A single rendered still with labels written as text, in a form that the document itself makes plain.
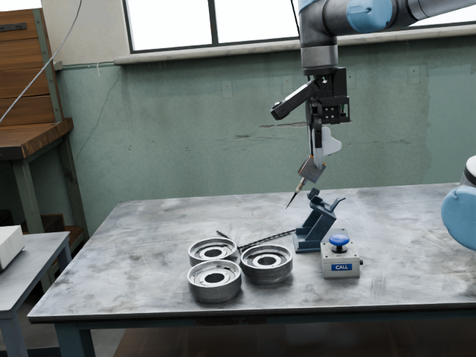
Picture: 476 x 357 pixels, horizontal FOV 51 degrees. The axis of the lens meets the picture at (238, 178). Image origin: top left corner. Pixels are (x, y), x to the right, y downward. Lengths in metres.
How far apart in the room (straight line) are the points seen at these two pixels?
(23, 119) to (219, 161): 1.02
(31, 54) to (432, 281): 2.17
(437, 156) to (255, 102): 0.97
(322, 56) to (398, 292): 0.48
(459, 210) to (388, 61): 1.77
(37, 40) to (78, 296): 1.78
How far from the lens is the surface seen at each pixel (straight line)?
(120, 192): 2.84
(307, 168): 1.10
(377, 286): 1.01
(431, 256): 1.13
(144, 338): 1.37
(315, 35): 1.06
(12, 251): 1.62
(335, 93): 1.08
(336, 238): 1.02
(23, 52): 2.72
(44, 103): 2.72
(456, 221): 0.91
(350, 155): 2.66
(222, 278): 1.02
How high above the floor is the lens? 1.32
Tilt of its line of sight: 19 degrees down
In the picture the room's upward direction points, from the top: 5 degrees counter-clockwise
